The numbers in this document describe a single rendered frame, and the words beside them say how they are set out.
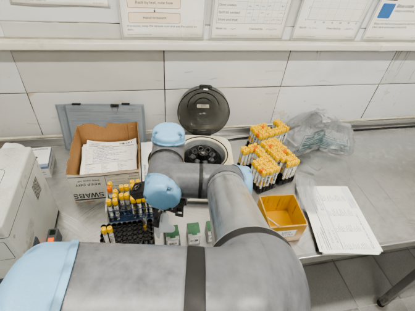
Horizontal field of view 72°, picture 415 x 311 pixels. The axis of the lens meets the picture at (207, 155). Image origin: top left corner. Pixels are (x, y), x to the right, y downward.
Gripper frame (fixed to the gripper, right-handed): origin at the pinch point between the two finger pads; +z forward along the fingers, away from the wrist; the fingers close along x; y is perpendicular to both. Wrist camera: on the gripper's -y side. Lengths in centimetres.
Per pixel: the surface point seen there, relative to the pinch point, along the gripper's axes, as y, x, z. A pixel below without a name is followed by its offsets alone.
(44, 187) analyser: -38.5, -0.1, -2.8
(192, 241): 9.6, 0.7, 9.5
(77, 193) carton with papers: -34.1, 7.3, 7.3
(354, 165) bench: 72, 60, 12
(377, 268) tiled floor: 125, 67, 100
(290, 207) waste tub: 41.4, 22.7, 8.0
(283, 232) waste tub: 38.5, 9.7, 5.8
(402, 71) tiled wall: 87, 97, -20
